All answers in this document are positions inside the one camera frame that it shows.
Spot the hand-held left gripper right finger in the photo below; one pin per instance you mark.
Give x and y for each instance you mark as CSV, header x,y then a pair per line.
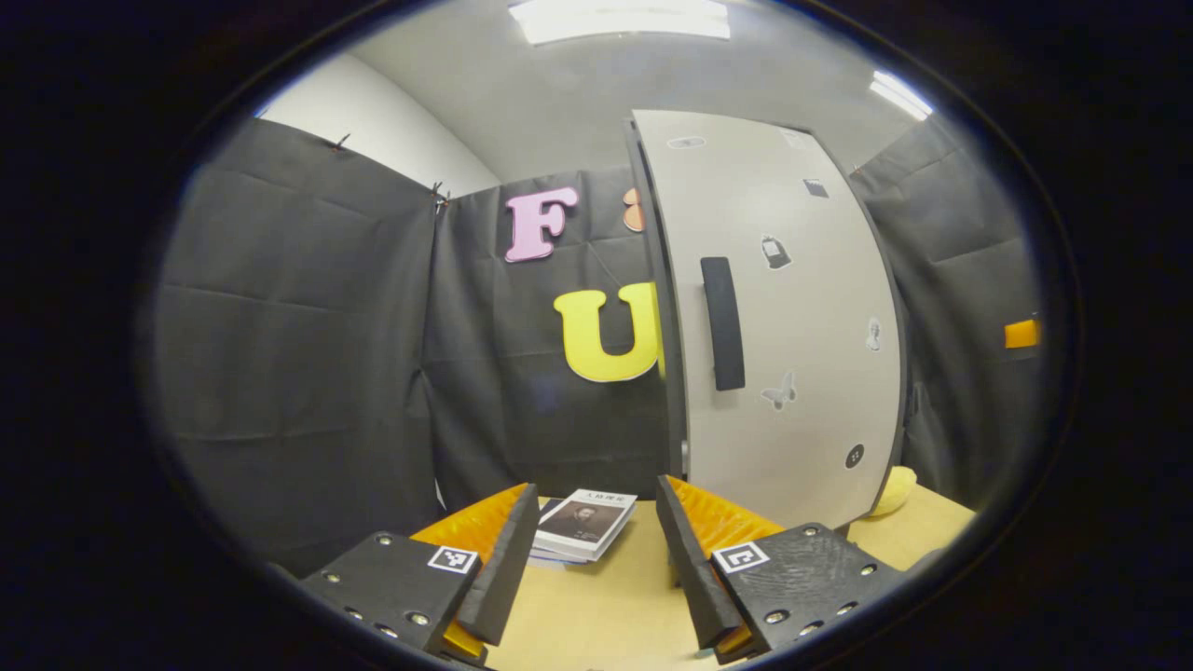
x,y
687,564

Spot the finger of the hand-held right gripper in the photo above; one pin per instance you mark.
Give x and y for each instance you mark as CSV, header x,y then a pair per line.
x,y
1021,334

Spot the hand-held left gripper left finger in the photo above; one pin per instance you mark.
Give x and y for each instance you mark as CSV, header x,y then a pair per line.
x,y
510,564

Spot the grey cabinet door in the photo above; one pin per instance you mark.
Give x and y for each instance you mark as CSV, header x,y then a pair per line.
x,y
802,335

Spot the dark cover book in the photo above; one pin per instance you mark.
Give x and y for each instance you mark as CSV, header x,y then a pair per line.
x,y
550,508

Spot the yellow fluffy ball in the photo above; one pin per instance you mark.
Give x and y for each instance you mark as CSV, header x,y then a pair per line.
x,y
895,489

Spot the small ceiling light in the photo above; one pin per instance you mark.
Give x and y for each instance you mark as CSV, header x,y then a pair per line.
x,y
899,95

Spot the black backdrop cloth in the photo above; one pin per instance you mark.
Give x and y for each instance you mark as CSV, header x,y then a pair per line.
x,y
298,317

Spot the black binder clip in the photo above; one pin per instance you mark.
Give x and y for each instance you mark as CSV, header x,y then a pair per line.
x,y
340,142
438,196

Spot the long ceiling light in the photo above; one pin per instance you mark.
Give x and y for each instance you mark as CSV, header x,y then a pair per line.
x,y
620,20

